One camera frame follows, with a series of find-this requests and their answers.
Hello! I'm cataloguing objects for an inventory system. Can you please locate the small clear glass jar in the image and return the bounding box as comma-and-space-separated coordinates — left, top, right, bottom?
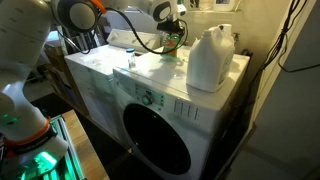
126, 48, 136, 69

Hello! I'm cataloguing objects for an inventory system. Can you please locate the large white detergent jug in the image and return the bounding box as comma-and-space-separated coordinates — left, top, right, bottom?
186, 24, 235, 92

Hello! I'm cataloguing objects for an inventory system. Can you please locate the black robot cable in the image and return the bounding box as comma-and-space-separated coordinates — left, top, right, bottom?
54, 7, 189, 55

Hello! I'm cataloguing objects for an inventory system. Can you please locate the white front-load washing machine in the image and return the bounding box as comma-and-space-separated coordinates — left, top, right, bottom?
113, 46, 249, 180

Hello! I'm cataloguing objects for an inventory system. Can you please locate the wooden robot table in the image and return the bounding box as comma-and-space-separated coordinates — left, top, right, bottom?
62, 110, 110, 180

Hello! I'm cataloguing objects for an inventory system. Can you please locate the white top-load dryer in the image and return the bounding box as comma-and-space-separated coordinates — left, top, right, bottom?
65, 29, 147, 142

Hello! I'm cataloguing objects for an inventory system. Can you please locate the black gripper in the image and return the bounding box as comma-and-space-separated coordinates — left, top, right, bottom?
157, 20, 185, 36

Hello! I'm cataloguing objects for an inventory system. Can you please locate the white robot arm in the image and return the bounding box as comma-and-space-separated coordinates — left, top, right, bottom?
0, 0, 186, 180

